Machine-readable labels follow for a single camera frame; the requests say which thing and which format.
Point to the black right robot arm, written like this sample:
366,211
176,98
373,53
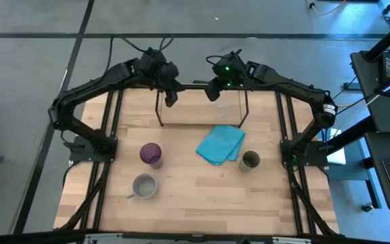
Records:
293,89

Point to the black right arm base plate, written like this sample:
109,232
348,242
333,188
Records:
317,157

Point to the black caster wheel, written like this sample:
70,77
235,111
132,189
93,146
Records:
367,207

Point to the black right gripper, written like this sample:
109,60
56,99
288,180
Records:
229,72

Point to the black table frame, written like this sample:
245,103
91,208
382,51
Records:
295,203

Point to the purple faceted plastic tumbler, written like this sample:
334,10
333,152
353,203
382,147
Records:
150,152

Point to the black desk with keyboard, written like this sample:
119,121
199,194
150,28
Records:
374,169

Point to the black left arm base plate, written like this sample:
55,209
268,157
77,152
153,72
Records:
80,154

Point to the teal cloth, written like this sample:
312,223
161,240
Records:
220,142

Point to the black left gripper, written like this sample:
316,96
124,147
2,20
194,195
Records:
157,69

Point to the grey patterned ceramic mug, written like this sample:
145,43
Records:
145,186

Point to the black diagonal pole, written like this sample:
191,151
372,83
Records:
350,133
388,39

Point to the olive green cup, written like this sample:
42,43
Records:
250,159

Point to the clear glass cup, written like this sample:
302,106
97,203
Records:
222,113

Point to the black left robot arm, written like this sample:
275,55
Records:
80,91

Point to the black overhead frame bar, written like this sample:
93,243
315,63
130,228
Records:
29,237

